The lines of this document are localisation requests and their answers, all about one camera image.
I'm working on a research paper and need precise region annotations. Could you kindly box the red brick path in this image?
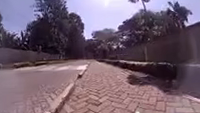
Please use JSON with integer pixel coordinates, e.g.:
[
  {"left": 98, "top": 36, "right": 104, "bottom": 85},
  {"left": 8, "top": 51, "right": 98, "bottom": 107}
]
[{"left": 49, "top": 53, "right": 200, "bottom": 113}]

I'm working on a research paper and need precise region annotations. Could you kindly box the row of trees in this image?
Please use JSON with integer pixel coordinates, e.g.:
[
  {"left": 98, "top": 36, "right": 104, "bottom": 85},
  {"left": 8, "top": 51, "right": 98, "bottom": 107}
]
[{"left": 0, "top": 0, "right": 200, "bottom": 66}]

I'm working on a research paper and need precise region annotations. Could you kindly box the pale concrete kerb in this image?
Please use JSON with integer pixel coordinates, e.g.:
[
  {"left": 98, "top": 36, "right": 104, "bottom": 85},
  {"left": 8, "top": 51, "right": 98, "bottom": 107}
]
[{"left": 29, "top": 61, "right": 94, "bottom": 113}]

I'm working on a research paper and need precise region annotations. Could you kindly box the grey asphalt road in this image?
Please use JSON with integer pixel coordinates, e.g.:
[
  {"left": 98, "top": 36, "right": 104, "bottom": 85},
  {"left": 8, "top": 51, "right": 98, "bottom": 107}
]
[{"left": 0, "top": 59, "right": 93, "bottom": 113}]

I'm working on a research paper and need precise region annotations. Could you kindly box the low dark kerb wall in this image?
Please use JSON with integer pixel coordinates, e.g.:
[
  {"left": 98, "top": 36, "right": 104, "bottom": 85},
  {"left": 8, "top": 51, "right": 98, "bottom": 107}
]
[{"left": 97, "top": 53, "right": 178, "bottom": 86}]

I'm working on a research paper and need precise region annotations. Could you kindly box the grey boundary wall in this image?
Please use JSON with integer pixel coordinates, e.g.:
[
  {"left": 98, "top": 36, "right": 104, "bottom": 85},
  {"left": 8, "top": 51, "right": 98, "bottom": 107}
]
[{"left": 114, "top": 18, "right": 200, "bottom": 71}]

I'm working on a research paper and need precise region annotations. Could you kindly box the long pale wall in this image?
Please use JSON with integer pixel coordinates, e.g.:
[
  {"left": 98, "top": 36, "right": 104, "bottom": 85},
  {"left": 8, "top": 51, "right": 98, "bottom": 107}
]
[{"left": 0, "top": 41, "right": 61, "bottom": 66}]

